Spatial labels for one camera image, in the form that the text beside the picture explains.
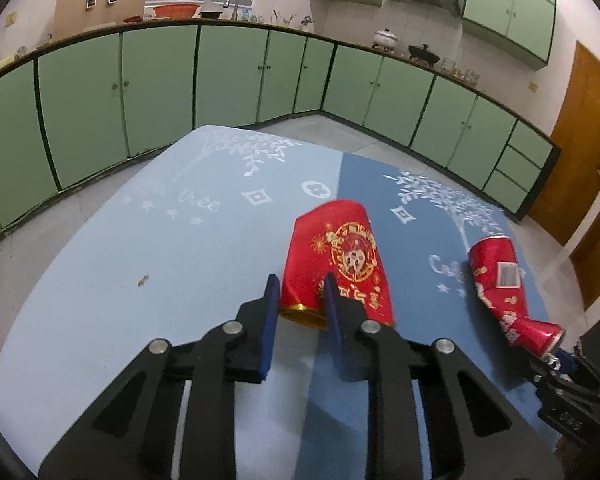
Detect green base cabinets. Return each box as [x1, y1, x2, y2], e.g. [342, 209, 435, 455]
[0, 17, 563, 253]

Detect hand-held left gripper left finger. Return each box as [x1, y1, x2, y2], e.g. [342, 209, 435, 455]
[37, 274, 282, 480]

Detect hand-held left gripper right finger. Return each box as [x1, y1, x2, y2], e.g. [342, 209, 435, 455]
[322, 274, 565, 480]

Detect green cabinet drawer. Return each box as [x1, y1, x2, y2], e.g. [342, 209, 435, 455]
[482, 170, 531, 216]
[495, 147, 543, 191]
[505, 120, 553, 168]

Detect green wall cabinets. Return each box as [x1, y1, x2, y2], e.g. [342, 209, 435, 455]
[307, 0, 558, 71]

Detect white lidded pot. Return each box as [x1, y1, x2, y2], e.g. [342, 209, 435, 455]
[372, 28, 400, 52]

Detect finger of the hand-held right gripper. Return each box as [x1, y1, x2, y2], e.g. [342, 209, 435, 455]
[550, 349, 600, 386]
[529, 357, 561, 401]

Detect red plastic basin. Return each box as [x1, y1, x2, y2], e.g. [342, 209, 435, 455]
[155, 3, 201, 18]

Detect black wok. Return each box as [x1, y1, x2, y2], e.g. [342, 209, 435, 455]
[407, 43, 440, 66]

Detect wooden cutting board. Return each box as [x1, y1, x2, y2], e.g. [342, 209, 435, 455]
[52, 0, 148, 36]

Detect red gold printed can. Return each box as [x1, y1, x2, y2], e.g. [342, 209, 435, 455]
[279, 200, 397, 331]

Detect crushed red soda can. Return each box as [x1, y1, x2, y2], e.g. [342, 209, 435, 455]
[467, 234, 566, 359]

